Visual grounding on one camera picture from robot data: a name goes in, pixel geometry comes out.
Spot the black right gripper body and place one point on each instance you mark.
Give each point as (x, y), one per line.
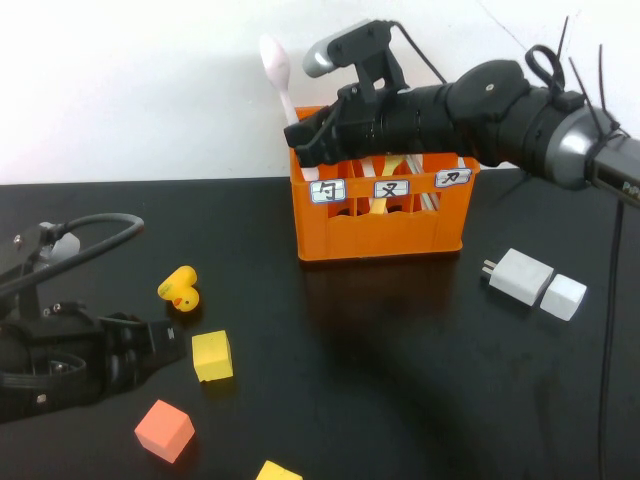
(355, 125)

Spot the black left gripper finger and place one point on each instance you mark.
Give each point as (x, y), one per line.
(160, 335)
(127, 370)

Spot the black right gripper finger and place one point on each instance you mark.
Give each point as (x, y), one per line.
(320, 150)
(310, 127)

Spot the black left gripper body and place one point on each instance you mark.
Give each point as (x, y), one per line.
(75, 335)

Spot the white plastic spoon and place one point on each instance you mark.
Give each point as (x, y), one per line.
(275, 60)

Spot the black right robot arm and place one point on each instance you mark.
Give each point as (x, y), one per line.
(500, 100)

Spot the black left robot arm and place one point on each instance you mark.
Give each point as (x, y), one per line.
(12, 350)

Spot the orange plastic cutlery holder crate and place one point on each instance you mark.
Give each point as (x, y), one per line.
(390, 240)

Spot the paper label spoon character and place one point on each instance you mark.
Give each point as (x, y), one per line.
(328, 191)

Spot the yellow rubber duck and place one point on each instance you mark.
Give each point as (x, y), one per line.
(182, 287)

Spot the yellow foam cube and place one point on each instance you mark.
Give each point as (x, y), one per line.
(277, 472)
(212, 357)

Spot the orange foam cube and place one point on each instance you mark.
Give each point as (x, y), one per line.
(162, 430)

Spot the paper label fork character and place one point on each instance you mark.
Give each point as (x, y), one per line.
(391, 189)

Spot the yellow plastic fork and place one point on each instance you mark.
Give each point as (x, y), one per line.
(380, 202)

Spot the grey plastic knife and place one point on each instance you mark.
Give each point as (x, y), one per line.
(431, 200)

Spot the paper label knife character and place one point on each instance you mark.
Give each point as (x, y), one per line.
(453, 178)

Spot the black zip tie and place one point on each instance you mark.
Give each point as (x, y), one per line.
(601, 75)
(561, 37)

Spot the white power adapter plug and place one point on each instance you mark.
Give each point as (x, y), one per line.
(520, 277)

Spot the white foam cube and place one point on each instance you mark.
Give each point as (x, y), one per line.
(562, 297)

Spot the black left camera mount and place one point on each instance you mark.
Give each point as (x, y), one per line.
(27, 280)

